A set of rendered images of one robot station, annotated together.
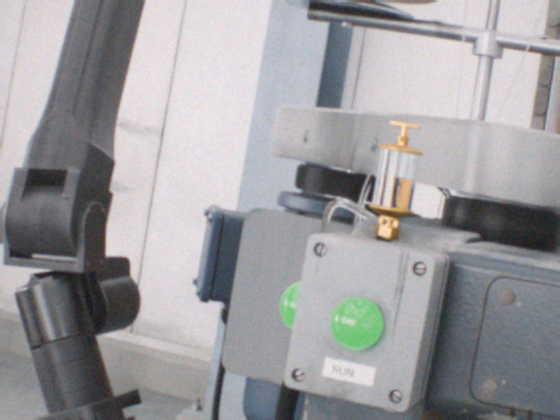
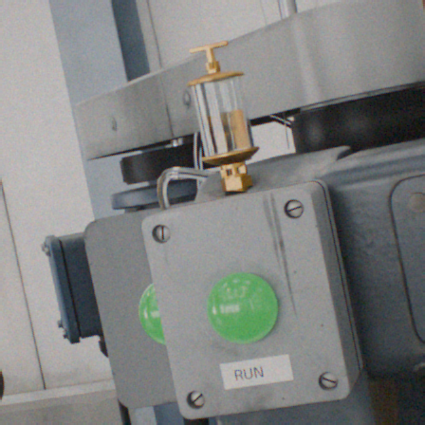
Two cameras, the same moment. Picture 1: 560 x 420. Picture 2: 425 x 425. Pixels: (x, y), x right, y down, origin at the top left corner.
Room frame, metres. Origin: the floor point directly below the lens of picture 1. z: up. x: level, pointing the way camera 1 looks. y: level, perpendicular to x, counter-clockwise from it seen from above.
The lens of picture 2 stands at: (0.19, -0.02, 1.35)
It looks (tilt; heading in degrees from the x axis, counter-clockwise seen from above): 3 degrees down; 359
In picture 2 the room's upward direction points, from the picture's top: 12 degrees counter-clockwise
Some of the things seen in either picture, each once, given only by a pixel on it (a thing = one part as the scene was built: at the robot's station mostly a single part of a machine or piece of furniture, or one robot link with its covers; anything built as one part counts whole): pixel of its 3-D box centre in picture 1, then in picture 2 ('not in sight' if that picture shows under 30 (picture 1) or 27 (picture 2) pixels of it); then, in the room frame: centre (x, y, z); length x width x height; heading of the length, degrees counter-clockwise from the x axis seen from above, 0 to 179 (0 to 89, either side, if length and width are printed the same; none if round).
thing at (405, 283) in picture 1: (368, 320); (254, 297); (0.69, -0.06, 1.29); 0.08 x 0.05 x 0.09; 72
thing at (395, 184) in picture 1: (396, 179); (223, 116); (0.76, -0.07, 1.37); 0.03 x 0.02 x 0.03; 72
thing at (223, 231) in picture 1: (236, 268); (97, 293); (1.22, 0.03, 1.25); 0.10 x 0.08 x 0.12; 7
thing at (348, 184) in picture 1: (353, 187); (187, 160); (1.24, -0.07, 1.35); 0.12 x 0.12 x 0.04
